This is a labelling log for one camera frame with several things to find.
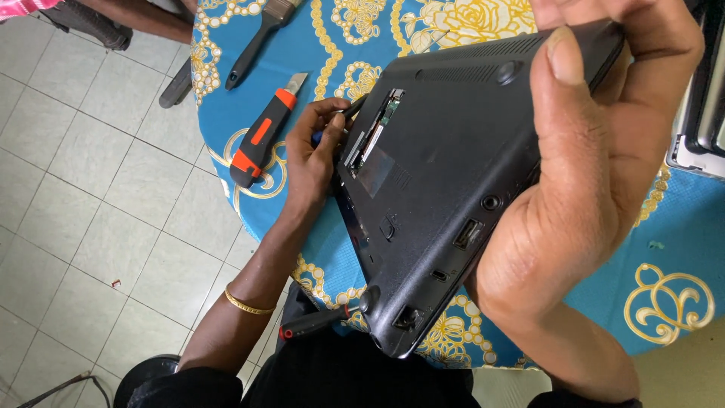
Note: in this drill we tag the person's left hand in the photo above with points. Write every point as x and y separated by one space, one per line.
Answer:
308 164

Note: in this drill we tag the black plastic chair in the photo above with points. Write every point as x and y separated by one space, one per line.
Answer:
90 25

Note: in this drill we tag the orange and black utility knife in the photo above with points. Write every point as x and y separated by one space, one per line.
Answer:
261 136

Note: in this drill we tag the small green scrap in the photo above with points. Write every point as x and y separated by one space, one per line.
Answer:
656 245

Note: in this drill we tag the black round stool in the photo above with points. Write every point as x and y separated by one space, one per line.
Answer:
147 374

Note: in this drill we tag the black screwdriver with red tip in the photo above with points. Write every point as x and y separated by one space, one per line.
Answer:
314 322

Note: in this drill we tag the blue tablecloth with gold flowers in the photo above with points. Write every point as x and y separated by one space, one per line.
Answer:
679 226

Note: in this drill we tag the person's black clothing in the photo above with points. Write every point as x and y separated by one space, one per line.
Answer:
368 377

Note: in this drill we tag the pink patterned garment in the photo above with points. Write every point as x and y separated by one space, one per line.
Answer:
25 7

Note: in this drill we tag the person's right hand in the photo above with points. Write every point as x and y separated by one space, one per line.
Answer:
572 238

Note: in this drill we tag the silver and black laptop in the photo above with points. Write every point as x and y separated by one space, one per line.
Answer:
699 130

